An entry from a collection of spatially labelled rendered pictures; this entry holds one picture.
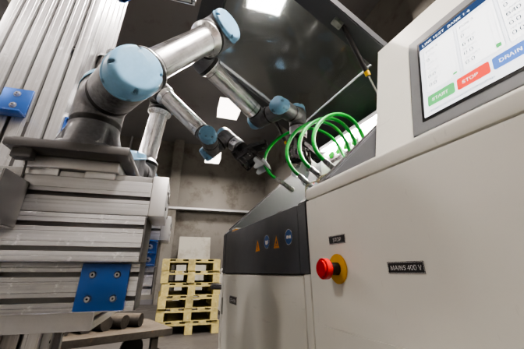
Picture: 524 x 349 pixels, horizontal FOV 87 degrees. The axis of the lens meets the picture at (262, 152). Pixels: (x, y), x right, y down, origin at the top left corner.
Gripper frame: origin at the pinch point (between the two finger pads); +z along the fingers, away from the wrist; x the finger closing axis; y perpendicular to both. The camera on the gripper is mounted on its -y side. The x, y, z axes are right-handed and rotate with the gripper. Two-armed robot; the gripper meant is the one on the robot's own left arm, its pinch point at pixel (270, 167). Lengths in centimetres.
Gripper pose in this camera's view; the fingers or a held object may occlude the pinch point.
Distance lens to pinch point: 121.8
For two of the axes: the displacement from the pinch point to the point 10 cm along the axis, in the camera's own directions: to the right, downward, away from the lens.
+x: -2.1, -5.8, -7.8
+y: -7.4, 6.2, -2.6
